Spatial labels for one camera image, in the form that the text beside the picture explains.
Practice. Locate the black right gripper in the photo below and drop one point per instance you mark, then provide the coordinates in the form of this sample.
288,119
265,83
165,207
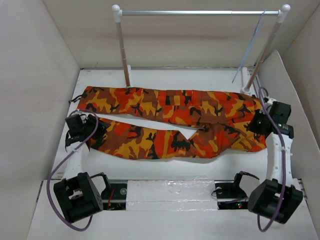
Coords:
252,127

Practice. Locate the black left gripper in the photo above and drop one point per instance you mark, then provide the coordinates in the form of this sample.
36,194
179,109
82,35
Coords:
101,129

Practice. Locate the orange camouflage trousers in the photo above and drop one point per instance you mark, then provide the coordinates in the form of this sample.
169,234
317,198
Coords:
154,124

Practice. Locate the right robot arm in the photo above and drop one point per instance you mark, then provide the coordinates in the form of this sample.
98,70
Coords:
276,198

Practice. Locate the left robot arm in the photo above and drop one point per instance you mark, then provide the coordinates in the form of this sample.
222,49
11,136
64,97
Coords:
76,193

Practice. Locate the white clothes rack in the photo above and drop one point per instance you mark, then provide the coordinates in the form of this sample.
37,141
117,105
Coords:
247,81

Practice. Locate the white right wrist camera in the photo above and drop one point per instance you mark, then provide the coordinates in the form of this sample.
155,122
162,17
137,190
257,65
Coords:
268,101

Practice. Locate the aluminium side rail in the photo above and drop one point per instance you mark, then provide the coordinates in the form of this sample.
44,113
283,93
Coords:
256,84

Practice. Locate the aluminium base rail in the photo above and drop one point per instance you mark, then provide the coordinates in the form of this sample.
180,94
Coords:
193,195

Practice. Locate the blue wire hanger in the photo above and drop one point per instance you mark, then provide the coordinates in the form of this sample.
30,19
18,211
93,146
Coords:
256,31

